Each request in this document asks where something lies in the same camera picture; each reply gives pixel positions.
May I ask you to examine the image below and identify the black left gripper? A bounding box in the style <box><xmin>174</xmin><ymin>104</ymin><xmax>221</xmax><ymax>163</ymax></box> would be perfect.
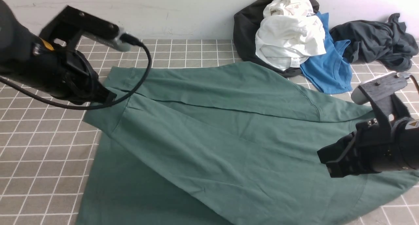
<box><xmin>49</xmin><ymin>49</ymin><xmax>117</xmax><ymax>105</ymax></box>

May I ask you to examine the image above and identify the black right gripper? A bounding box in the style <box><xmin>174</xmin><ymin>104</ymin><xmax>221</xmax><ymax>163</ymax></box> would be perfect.
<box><xmin>317</xmin><ymin>120</ymin><xmax>401</xmax><ymax>178</ymax></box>

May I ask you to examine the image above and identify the green long-sleeved shirt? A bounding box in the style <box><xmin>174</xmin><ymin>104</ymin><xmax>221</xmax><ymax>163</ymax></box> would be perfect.
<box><xmin>76</xmin><ymin>62</ymin><xmax>418</xmax><ymax>225</ymax></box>

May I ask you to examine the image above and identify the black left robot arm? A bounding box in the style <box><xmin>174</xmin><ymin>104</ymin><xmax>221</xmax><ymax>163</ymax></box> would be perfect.
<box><xmin>0</xmin><ymin>1</ymin><xmax>120</xmax><ymax>105</ymax></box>

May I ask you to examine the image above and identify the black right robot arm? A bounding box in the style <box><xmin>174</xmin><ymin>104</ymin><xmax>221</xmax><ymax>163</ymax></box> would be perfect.
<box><xmin>317</xmin><ymin>118</ymin><xmax>418</xmax><ymax>178</ymax></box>

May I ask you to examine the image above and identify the blue shirt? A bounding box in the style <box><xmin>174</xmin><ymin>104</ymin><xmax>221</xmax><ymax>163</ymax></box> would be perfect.
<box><xmin>300</xmin><ymin>12</ymin><xmax>352</xmax><ymax>95</ymax></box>

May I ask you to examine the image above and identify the white shirt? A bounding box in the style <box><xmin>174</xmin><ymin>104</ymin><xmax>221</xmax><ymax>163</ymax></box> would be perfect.
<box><xmin>255</xmin><ymin>0</ymin><xmax>326</xmax><ymax>71</ymax></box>

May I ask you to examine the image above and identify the dark grey garment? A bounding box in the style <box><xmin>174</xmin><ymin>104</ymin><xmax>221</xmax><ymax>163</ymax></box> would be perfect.
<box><xmin>330</xmin><ymin>13</ymin><xmax>418</xmax><ymax>72</ymax></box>

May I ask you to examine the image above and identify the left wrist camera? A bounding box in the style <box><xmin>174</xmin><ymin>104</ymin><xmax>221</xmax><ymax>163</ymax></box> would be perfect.
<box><xmin>39</xmin><ymin>6</ymin><xmax>141</xmax><ymax>52</ymax></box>

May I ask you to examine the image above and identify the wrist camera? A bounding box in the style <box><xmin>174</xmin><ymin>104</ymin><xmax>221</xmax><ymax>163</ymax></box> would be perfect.
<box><xmin>39</xmin><ymin>6</ymin><xmax>141</xmax><ymax>52</ymax></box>
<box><xmin>351</xmin><ymin>71</ymin><xmax>412</xmax><ymax>129</ymax></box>

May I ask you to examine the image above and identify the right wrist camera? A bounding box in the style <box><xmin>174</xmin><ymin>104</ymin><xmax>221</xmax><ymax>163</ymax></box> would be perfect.
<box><xmin>351</xmin><ymin>71</ymin><xmax>412</xmax><ymax>129</ymax></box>

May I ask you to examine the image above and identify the black left camera cable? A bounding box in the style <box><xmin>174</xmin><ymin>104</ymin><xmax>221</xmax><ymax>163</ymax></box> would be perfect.
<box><xmin>0</xmin><ymin>33</ymin><xmax>153</xmax><ymax>111</ymax></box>

